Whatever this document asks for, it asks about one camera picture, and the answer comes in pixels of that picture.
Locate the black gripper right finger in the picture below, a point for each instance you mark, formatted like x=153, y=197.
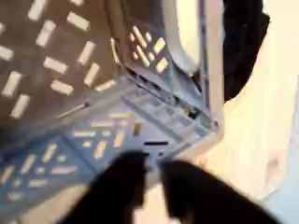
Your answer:
x=199, y=199

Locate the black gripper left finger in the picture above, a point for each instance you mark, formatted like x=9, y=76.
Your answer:
x=118, y=186

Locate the black sock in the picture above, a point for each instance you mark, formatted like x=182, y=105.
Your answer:
x=243, y=46

